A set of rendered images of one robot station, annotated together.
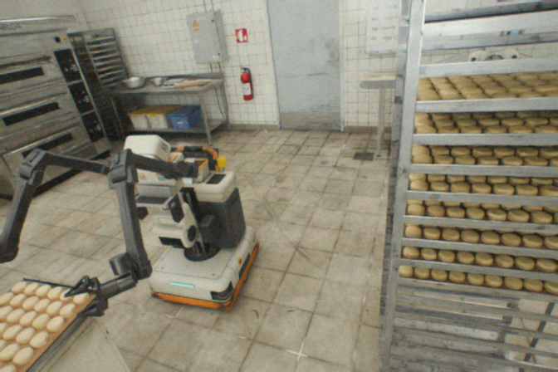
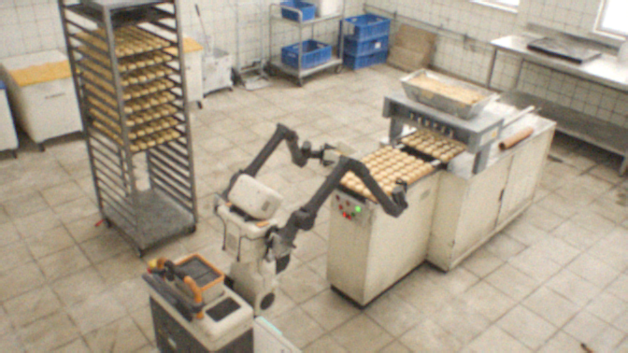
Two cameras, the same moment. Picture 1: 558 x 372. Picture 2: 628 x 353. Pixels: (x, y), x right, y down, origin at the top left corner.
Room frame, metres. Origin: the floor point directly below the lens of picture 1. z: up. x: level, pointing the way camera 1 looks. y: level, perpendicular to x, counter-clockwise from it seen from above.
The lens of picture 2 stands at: (3.50, 1.83, 2.63)
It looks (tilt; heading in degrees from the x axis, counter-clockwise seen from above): 31 degrees down; 204
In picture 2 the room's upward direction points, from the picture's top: 3 degrees clockwise
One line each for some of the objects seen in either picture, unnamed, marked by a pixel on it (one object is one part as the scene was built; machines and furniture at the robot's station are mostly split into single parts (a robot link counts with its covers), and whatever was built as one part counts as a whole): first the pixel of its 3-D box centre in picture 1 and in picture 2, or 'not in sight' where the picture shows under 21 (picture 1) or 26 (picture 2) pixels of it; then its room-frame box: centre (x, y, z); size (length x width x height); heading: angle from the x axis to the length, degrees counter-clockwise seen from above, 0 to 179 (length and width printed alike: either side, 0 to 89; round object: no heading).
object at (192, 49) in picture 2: not in sight; (170, 73); (-1.06, -2.02, 0.38); 0.64 x 0.54 x 0.77; 63
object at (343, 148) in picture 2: not in sight; (341, 156); (-0.78, 0.17, 0.08); 0.30 x 0.22 x 0.16; 63
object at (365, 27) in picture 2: not in sight; (363, 26); (-3.54, -0.70, 0.50); 0.60 x 0.40 x 0.20; 158
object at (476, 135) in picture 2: not in sight; (438, 129); (0.12, 1.20, 1.01); 0.72 x 0.33 x 0.34; 70
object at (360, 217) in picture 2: not in sight; (349, 207); (0.94, 0.91, 0.77); 0.24 x 0.04 x 0.14; 70
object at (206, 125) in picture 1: (169, 110); not in sight; (5.35, 1.64, 0.49); 1.90 x 0.72 x 0.98; 66
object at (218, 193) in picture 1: (198, 207); (206, 320); (1.93, 0.58, 0.59); 0.55 x 0.34 x 0.83; 71
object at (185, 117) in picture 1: (185, 117); not in sight; (5.23, 1.37, 0.36); 0.47 x 0.38 x 0.26; 157
